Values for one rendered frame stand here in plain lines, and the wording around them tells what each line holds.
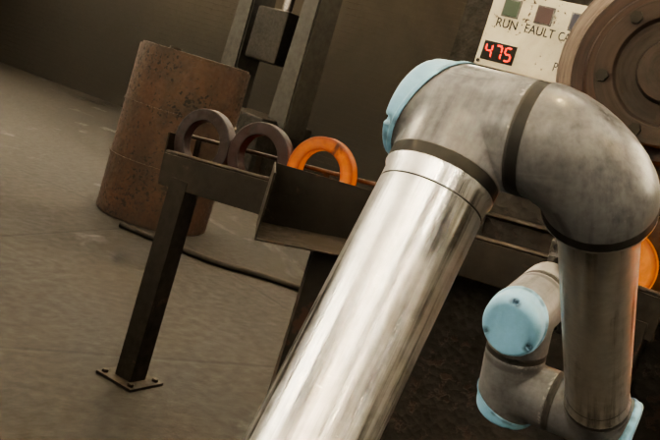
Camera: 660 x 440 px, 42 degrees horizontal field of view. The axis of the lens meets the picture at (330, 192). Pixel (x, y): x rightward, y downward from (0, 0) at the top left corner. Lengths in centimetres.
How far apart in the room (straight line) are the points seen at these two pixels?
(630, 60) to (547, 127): 94
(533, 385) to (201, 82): 317
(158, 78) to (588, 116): 357
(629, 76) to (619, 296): 82
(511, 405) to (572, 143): 60
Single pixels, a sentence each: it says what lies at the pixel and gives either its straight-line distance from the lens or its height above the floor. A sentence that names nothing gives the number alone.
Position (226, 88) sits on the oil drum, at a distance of 431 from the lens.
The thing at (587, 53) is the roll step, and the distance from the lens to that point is 183.
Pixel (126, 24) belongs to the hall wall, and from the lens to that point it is 1113.
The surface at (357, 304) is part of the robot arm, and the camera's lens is 78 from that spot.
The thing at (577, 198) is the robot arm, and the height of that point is 87.
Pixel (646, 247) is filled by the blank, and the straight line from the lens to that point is 181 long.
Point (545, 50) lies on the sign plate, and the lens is 201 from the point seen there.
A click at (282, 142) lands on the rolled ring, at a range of 214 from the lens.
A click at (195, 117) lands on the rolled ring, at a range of 231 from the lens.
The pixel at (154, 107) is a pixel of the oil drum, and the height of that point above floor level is 58.
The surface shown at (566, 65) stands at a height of 109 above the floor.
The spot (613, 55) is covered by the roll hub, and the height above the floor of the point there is 112.
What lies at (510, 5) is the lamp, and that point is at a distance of 206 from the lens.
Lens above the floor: 89
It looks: 6 degrees down
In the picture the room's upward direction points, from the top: 17 degrees clockwise
